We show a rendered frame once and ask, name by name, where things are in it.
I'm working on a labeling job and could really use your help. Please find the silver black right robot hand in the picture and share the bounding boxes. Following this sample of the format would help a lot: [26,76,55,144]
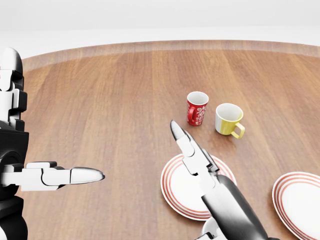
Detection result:
[170,119,270,240]

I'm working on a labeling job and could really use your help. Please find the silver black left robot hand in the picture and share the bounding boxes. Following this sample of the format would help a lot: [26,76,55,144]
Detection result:
[0,47,106,199]

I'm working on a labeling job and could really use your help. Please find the white plate with red rings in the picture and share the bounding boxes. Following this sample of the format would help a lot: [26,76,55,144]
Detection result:
[160,152,238,222]
[271,171,320,240]

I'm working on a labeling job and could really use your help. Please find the white and yellow mug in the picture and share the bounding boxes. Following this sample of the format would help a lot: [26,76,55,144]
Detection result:
[214,102,246,140]

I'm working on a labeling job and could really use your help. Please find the red patterned mug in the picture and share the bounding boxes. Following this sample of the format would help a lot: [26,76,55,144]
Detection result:
[186,91,210,127]

